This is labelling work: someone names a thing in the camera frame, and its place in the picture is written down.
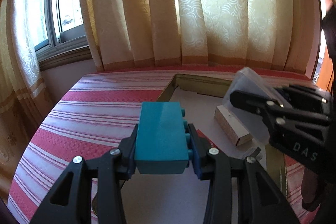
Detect clear plastic case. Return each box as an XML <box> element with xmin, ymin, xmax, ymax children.
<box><xmin>223</xmin><ymin>67</ymin><xmax>292</xmax><ymax>144</ymax></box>

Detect red snack box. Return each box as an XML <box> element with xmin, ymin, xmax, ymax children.
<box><xmin>197</xmin><ymin>129</ymin><xmax>218</xmax><ymax>148</ymax></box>

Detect teal toy building block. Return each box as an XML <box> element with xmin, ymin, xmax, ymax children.
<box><xmin>134</xmin><ymin>102</ymin><xmax>193</xmax><ymax>174</ymax></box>

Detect right hand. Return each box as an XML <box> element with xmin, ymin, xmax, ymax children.
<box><xmin>301</xmin><ymin>167</ymin><xmax>320</xmax><ymax>211</ymax></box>

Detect orange wooden door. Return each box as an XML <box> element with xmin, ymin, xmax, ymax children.
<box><xmin>316</xmin><ymin>48</ymin><xmax>334</xmax><ymax>91</ymax></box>

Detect white cardboard box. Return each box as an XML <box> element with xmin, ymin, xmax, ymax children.
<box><xmin>214</xmin><ymin>105</ymin><xmax>253</xmax><ymax>147</ymax></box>

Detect gold metal tray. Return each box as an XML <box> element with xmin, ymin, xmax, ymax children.
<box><xmin>90</xmin><ymin>73</ymin><xmax>288</xmax><ymax>217</ymax></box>

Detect red striped bedspread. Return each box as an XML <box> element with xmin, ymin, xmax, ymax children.
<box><xmin>7</xmin><ymin>67</ymin><xmax>320</xmax><ymax>224</ymax></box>

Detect side lace curtain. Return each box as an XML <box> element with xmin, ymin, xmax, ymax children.
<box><xmin>1</xmin><ymin>0</ymin><xmax>54</xmax><ymax>200</ymax></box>

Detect cream patterned curtain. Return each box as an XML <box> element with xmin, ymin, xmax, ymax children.
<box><xmin>80</xmin><ymin>0</ymin><xmax>321</xmax><ymax>75</ymax></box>

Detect window frame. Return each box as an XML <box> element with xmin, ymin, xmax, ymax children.
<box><xmin>26</xmin><ymin>0</ymin><xmax>92</xmax><ymax>71</ymax></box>

